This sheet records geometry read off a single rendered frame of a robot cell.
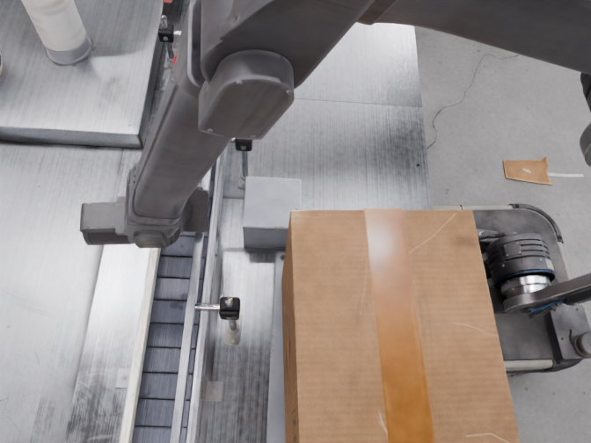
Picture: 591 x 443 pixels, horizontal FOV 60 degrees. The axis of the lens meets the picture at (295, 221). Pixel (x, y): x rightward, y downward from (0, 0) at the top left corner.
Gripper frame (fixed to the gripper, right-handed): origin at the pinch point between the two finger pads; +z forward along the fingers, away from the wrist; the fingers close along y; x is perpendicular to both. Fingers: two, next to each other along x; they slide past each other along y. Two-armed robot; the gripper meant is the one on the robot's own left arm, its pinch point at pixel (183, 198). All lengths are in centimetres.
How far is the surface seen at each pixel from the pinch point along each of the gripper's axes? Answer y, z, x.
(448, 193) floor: -86, 107, 13
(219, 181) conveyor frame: -5.2, 8.6, -1.9
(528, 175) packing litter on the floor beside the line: -119, 112, 5
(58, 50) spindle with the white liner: 27.8, 21.7, -23.6
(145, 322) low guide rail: 3.5, -11.4, 17.3
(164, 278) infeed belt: 2.3, -3.5, 13.0
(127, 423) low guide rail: 3.9, -20.5, 28.5
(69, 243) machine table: 20.8, 5.5, 10.4
